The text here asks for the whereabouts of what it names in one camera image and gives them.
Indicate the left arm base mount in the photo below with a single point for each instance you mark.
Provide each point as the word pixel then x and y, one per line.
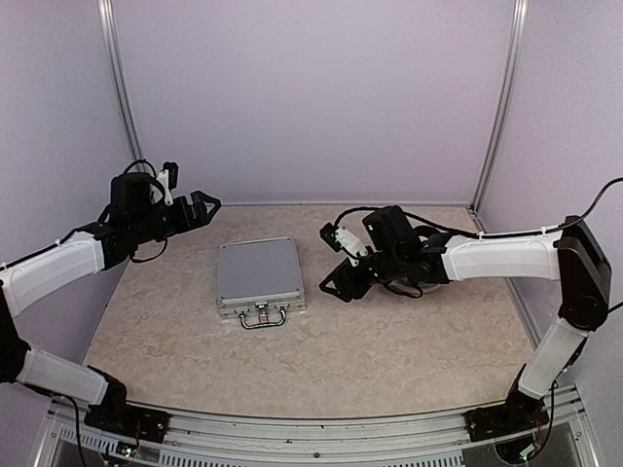
pixel 139 423

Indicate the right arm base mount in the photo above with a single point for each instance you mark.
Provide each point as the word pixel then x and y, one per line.
pixel 503 419

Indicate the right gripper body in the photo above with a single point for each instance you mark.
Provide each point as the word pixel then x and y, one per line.
pixel 388 268

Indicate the aluminium corner post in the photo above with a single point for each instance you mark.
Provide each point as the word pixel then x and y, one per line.
pixel 503 103
pixel 115 62

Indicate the aluminium poker case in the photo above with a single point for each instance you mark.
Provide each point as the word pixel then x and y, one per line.
pixel 259 282

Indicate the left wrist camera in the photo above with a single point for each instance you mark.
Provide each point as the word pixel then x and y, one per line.
pixel 168 178

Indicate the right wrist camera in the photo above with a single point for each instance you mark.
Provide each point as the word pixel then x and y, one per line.
pixel 342 239

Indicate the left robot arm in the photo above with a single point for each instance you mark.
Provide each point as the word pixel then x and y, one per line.
pixel 26 283

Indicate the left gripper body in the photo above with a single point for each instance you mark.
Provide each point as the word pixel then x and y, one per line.
pixel 149 228

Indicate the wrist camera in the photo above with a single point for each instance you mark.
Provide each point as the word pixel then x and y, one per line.
pixel 168 178
pixel 342 239

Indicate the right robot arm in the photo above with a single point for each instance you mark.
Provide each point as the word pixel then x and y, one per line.
pixel 567 255

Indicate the right aluminium corner post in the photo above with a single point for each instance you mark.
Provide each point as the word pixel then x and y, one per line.
pixel 503 103

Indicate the left aluminium corner post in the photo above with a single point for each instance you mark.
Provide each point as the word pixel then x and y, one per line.
pixel 115 62

